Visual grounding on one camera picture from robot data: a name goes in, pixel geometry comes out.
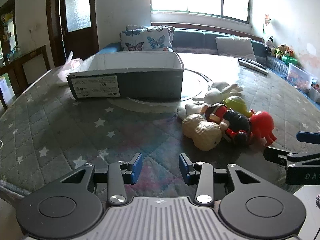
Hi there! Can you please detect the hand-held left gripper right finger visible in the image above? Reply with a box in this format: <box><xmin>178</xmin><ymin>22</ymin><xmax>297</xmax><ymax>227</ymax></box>
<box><xmin>179</xmin><ymin>153</ymin><xmax>262</xmax><ymax>206</ymax></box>

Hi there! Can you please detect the white bunny plush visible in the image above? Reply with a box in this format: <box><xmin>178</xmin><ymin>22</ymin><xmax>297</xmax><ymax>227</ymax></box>
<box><xmin>177</xmin><ymin>81</ymin><xmax>244</xmax><ymax>118</ymax></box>

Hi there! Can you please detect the white paper sheet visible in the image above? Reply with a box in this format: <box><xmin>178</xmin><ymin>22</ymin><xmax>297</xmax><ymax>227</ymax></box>
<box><xmin>0</xmin><ymin>73</ymin><xmax>11</xmax><ymax>98</ymax></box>

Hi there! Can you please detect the small clear container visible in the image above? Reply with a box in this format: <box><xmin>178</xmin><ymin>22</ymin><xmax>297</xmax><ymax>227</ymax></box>
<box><xmin>308</xmin><ymin>79</ymin><xmax>320</xmax><ymax>103</ymax></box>

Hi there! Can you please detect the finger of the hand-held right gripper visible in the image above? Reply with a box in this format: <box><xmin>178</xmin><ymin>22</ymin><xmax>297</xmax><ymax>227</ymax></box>
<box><xmin>263</xmin><ymin>147</ymin><xmax>320</xmax><ymax>167</ymax></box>
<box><xmin>296</xmin><ymin>130</ymin><xmax>320</xmax><ymax>145</ymax></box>

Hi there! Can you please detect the flower decoration on stick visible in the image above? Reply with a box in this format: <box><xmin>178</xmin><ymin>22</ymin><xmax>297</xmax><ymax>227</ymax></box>
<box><xmin>262</xmin><ymin>13</ymin><xmax>272</xmax><ymax>43</ymax></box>

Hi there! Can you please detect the grey cardboard box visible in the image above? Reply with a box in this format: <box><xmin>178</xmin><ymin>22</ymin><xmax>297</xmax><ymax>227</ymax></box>
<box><xmin>66</xmin><ymin>52</ymin><xmax>185</xmax><ymax>100</ymax></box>

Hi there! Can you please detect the green alien toy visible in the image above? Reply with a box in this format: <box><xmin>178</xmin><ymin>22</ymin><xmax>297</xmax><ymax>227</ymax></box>
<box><xmin>222</xmin><ymin>95</ymin><xmax>252</xmax><ymax>118</ymax></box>

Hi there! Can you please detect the beige peanut toy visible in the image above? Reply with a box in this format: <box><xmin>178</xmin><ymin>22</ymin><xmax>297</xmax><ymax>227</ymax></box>
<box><xmin>182</xmin><ymin>114</ymin><xmax>222</xmax><ymax>152</ymax></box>

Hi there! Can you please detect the red figure toy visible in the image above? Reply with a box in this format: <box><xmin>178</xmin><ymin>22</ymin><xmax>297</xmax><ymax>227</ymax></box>
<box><xmin>249</xmin><ymin>109</ymin><xmax>277</xmax><ymax>147</ymax></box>

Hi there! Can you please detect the butterfly print pillow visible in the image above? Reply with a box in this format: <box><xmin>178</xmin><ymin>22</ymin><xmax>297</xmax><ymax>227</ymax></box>
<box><xmin>126</xmin><ymin>24</ymin><xmax>176</xmax><ymax>48</ymax></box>
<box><xmin>119</xmin><ymin>27</ymin><xmax>173</xmax><ymax>52</ymax></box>

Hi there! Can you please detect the black and white plush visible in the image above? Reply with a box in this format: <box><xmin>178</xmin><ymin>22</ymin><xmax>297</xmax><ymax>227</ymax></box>
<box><xmin>264</xmin><ymin>36</ymin><xmax>275</xmax><ymax>53</ymax></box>

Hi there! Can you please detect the blue sofa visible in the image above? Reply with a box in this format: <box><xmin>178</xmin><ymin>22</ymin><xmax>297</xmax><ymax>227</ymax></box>
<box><xmin>96</xmin><ymin>29</ymin><xmax>320</xmax><ymax>98</ymax></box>

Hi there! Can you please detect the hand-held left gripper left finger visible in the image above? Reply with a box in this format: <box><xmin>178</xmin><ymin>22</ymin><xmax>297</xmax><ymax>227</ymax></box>
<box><xmin>60</xmin><ymin>152</ymin><xmax>143</xmax><ymax>207</ymax></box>

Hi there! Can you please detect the dark wooden cabinet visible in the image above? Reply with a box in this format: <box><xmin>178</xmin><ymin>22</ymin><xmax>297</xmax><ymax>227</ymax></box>
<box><xmin>0</xmin><ymin>0</ymin><xmax>50</xmax><ymax>111</ymax></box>

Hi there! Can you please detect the red and black doll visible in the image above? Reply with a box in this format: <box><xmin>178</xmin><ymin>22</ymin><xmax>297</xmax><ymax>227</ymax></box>
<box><xmin>201</xmin><ymin>104</ymin><xmax>254</xmax><ymax>147</ymax></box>

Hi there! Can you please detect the clear plastic storage box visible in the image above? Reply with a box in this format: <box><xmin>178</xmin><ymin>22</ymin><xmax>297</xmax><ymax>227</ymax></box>
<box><xmin>287</xmin><ymin>63</ymin><xmax>314</xmax><ymax>93</ymax></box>

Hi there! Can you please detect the white pillow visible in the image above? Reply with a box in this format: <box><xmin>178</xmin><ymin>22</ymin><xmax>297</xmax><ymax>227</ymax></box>
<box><xmin>215</xmin><ymin>37</ymin><xmax>257</xmax><ymax>62</ymax></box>

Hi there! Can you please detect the silver remote control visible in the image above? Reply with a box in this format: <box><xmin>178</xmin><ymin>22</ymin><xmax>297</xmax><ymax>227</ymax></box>
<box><xmin>238</xmin><ymin>61</ymin><xmax>269</xmax><ymax>75</ymax></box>

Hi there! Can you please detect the dark wooden door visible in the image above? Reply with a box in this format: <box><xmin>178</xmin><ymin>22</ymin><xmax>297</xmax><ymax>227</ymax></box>
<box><xmin>46</xmin><ymin>0</ymin><xmax>99</xmax><ymax>67</ymax></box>

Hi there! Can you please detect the green and brown plush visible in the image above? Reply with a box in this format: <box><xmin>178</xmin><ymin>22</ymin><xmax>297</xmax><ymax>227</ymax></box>
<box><xmin>274</xmin><ymin>44</ymin><xmax>288</xmax><ymax>59</ymax></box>

